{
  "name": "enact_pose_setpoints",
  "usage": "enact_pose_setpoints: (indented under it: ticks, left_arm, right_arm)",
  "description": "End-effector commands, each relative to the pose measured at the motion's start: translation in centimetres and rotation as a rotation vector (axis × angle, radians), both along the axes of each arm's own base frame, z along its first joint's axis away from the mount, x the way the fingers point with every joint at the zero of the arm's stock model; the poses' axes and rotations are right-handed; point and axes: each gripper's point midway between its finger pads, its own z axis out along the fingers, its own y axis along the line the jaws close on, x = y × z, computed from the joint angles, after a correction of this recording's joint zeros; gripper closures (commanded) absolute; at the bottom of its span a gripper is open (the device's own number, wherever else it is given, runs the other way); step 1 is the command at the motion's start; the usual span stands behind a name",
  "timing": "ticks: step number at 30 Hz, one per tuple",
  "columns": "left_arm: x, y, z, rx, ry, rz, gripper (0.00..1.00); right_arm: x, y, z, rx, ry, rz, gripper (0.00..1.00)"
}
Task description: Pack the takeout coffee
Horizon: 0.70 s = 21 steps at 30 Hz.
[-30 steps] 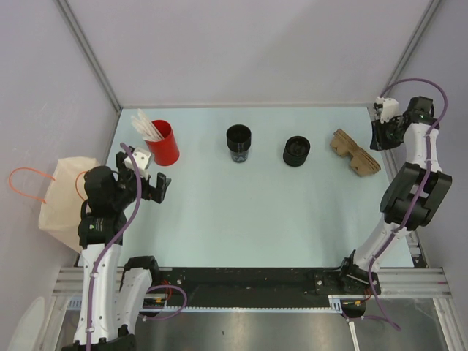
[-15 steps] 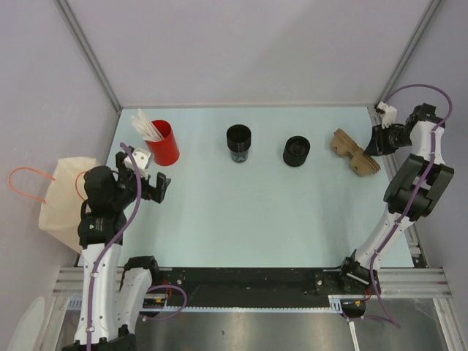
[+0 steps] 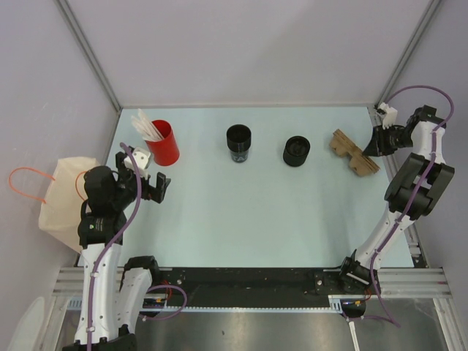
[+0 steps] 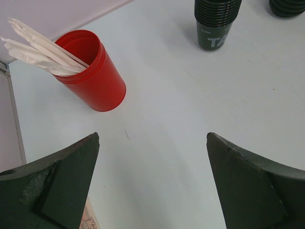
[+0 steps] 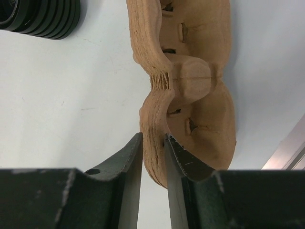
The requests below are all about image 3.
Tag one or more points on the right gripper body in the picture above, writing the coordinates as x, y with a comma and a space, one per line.
390, 140

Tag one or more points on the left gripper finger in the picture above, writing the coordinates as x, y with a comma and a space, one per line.
158, 192
120, 164

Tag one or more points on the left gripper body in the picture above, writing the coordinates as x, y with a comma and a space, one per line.
127, 183

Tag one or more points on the brown pulp cup carrier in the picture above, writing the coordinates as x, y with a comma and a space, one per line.
360, 164

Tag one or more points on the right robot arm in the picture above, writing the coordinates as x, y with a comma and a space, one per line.
413, 192

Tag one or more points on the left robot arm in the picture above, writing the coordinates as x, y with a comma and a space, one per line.
111, 303

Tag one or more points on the red cylindrical straw holder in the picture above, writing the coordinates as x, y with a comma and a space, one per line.
165, 151

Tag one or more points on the tilted black ribbed cup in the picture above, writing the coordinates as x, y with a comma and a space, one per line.
296, 151

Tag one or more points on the upright black ribbed cup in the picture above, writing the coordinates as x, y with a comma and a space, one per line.
239, 139

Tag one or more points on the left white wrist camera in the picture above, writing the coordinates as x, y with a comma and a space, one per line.
142, 158

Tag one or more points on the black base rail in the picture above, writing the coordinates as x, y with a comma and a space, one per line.
243, 288

